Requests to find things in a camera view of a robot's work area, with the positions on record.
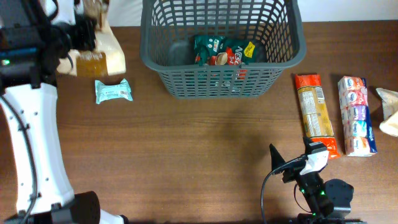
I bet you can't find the cream crumpled bag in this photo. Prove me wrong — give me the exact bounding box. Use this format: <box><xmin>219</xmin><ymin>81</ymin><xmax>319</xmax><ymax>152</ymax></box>
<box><xmin>376</xmin><ymin>88</ymin><xmax>398</xmax><ymax>137</ymax></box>

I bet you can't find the grey plastic lattice basket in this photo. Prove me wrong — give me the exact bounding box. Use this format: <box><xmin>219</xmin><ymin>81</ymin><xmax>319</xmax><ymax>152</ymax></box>
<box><xmin>140</xmin><ymin>0</ymin><xmax>306</xmax><ymax>99</ymax></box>

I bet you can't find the right camera cable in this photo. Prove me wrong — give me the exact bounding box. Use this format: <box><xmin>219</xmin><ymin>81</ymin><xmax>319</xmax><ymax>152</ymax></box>
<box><xmin>260</xmin><ymin>157</ymin><xmax>307</xmax><ymax>224</ymax></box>

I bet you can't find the camera cable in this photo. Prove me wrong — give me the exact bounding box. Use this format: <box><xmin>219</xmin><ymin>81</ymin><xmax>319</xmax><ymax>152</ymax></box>
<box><xmin>0</xmin><ymin>93</ymin><xmax>40</xmax><ymax>224</ymax></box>
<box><xmin>260</xmin><ymin>157</ymin><xmax>307</xmax><ymax>224</ymax></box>

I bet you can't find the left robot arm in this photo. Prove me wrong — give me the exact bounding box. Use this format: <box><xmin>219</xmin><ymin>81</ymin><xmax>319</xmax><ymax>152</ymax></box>
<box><xmin>1</xmin><ymin>0</ymin><xmax>128</xmax><ymax>223</ymax></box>

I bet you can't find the orange biscuit roll pack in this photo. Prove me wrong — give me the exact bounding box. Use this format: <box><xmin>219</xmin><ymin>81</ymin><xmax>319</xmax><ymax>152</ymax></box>
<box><xmin>294</xmin><ymin>74</ymin><xmax>341</xmax><ymax>159</ymax></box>

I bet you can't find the teal snack packet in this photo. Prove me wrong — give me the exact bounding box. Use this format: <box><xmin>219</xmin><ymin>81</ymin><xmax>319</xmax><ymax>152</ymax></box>
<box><xmin>95</xmin><ymin>78</ymin><xmax>133</xmax><ymax>105</ymax></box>

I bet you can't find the beige brown snack pouch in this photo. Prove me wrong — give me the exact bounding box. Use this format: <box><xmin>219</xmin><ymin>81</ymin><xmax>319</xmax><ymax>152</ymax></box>
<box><xmin>57</xmin><ymin>0</ymin><xmax>126</xmax><ymax>77</ymax></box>

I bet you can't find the left camera cable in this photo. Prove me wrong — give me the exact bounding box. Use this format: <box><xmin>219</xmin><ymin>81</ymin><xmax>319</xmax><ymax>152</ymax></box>
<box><xmin>0</xmin><ymin>93</ymin><xmax>40</xmax><ymax>224</ymax></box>

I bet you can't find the green Nescafe coffee bag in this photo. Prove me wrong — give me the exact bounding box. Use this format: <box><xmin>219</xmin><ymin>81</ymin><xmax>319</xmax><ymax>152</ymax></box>
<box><xmin>193</xmin><ymin>35</ymin><xmax>266</xmax><ymax>66</ymax></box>

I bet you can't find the multicolour tissue packet bundle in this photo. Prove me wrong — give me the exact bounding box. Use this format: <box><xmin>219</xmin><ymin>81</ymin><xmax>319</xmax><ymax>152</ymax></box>
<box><xmin>338</xmin><ymin>76</ymin><xmax>377</xmax><ymax>157</ymax></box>

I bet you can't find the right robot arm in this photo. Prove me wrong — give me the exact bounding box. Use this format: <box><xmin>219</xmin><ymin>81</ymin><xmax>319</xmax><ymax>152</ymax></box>
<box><xmin>261</xmin><ymin>137</ymin><xmax>363</xmax><ymax>224</ymax></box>

